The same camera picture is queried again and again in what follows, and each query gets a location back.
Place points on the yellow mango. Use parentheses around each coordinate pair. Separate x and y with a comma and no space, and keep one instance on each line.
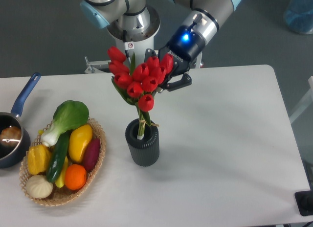
(78,142)

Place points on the green bok choy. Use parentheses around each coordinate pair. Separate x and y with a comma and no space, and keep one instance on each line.
(68,116)

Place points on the orange fruit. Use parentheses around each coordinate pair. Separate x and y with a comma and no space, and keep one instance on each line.
(75,177)

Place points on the white frame at right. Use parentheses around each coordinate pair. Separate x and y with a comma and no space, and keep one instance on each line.
(303,103)

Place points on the yellow banana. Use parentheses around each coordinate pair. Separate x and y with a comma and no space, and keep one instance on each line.
(60,181)

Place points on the red tulip bouquet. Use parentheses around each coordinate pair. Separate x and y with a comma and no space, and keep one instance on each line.
(136,84)

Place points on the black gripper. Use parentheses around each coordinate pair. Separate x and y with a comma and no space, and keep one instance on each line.
(185,45)

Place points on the black device at edge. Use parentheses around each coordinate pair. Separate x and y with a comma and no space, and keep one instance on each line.
(304,200)

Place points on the yellow bell pepper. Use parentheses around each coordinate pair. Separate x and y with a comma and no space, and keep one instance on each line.
(38,159)

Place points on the blue handled saucepan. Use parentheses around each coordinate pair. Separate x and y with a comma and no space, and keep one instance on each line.
(10,156)

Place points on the white steamed bun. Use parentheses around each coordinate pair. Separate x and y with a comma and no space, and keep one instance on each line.
(38,187)

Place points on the green cucumber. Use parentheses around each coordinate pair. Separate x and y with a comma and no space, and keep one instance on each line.
(58,157)

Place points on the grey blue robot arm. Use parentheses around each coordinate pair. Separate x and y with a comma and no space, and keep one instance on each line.
(206,17)

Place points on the blue translucent container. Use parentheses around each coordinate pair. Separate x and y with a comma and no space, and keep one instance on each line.
(299,16)

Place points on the dark grey ribbed vase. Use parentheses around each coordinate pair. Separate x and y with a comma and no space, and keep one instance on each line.
(144,152)

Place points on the purple sweet potato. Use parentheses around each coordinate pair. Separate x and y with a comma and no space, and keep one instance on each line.
(91,154)

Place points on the woven wicker basket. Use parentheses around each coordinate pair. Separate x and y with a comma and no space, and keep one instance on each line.
(64,195)

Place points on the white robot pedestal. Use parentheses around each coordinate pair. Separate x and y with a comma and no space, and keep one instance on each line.
(136,33)

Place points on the brown bread in pan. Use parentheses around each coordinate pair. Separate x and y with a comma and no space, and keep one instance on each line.
(10,136)

